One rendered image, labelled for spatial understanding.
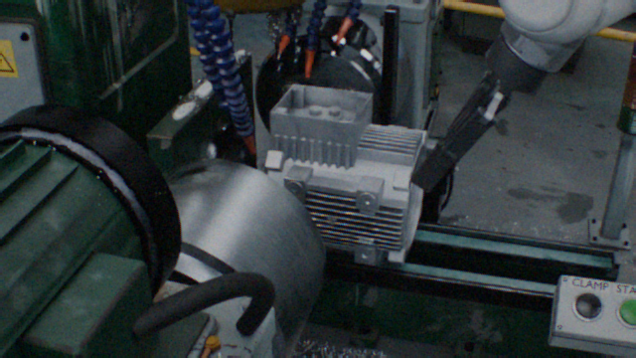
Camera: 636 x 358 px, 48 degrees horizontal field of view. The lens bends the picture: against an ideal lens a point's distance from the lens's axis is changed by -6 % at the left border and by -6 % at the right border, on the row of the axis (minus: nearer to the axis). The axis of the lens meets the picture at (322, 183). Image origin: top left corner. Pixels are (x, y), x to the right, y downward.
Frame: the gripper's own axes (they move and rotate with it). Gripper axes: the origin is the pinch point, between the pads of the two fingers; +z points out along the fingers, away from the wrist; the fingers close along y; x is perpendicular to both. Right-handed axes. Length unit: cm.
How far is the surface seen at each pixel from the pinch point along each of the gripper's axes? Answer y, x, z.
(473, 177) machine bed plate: -50, 18, 25
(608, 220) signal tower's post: -34, 39, 7
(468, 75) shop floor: -294, 41, 104
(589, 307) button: 20.1, 19.8, -7.6
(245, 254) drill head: 28.9, -15.0, 4.4
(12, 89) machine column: 12, -53, 18
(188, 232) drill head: 30.1, -21.1, 5.1
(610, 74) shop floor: -323, 110, 64
